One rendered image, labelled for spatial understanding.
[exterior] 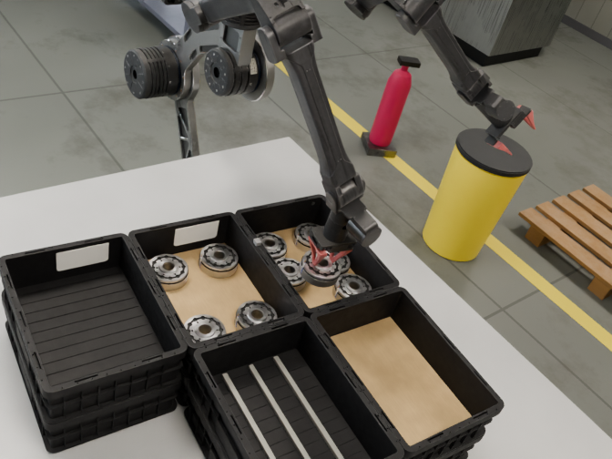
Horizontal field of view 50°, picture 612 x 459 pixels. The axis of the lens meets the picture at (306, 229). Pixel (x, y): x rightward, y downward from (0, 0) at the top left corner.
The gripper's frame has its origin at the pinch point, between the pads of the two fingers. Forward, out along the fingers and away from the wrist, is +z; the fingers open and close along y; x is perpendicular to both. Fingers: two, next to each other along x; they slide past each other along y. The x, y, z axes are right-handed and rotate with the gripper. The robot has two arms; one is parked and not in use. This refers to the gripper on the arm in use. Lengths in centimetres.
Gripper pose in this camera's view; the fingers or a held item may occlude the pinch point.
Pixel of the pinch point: (322, 260)
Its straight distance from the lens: 161.1
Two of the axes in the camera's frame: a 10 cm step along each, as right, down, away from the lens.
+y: 8.7, -1.1, 4.9
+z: -2.7, 7.1, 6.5
